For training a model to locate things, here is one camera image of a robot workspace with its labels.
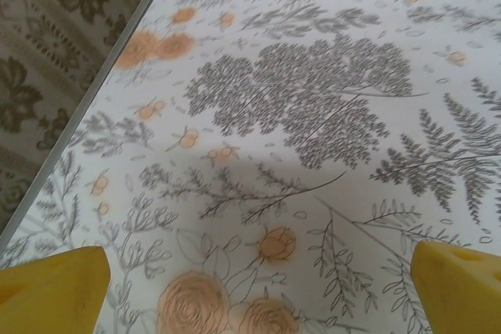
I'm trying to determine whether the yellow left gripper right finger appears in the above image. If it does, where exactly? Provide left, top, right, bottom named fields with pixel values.
left=409, top=240, right=501, bottom=334

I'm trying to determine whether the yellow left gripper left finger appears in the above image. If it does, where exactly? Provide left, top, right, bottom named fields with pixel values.
left=0, top=246, right=112, bottom=334

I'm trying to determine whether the floral patterned table cover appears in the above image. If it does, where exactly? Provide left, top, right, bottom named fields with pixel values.
left=0, top=0, right=501, bottom=334

